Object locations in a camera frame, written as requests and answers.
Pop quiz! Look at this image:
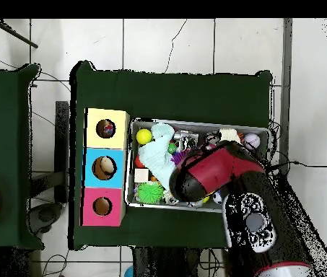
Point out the colourful polka-dot cloth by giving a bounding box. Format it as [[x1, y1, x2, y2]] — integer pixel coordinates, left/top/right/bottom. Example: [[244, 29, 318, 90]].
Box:
[[99, 120, 115, 136]]

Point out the cream knitted cloth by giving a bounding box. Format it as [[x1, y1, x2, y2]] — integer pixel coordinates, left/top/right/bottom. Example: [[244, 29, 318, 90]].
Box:
[[219, 128, 242, 144]]

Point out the shallow silver mesh bin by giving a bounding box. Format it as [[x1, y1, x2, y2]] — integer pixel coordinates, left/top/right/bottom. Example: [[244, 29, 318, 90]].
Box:
[[124, 117, 270, 214]]

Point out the wooden box with three holes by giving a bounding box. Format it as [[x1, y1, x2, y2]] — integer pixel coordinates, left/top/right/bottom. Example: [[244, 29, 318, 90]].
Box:
[[80, 107, 131, 227]]

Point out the mint green knitted cloth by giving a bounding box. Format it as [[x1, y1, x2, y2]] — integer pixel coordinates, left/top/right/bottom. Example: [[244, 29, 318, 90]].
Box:
[[138, 123, 178, 190]]

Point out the purple spiky rubber ball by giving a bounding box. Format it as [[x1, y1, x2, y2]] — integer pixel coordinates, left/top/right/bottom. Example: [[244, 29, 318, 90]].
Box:
[[170, 149, 188, 166]]

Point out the yellow plastic ball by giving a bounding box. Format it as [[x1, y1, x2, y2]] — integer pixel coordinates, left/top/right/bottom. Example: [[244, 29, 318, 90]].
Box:
[[136, 128, 153, 146]]

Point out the orange-red ball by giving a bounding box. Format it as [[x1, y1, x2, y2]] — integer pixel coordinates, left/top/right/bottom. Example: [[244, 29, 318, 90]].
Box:
[[134, 155, 147, 170]]

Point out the small wooden cube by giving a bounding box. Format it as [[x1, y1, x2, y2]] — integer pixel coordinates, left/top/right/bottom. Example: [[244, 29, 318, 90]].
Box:
[[134, 168, 150, 183]]

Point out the green spiky ball with eyes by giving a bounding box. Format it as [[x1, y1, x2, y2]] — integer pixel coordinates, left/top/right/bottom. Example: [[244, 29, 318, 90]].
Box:
[[136, 180, 165, 204]]

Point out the white baseball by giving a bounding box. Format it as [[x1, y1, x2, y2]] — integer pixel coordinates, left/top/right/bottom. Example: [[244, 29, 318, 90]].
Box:
[[243, 133, 261, 150]]

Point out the black metal stand bar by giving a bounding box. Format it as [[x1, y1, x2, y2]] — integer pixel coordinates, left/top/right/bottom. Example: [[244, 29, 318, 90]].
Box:
[[54, 100, 70, 204]]

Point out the dark green side table cloth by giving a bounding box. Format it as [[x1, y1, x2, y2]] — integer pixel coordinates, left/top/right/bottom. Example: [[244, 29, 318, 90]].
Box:
[[0, 64, 44, 249]]

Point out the black tripod leg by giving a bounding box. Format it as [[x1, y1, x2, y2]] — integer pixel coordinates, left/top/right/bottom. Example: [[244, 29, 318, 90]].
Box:
[[0, 18, 39, 49]]

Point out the black power cable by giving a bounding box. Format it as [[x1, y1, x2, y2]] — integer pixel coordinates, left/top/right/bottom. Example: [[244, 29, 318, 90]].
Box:
[[266, 160, 327, 174]]

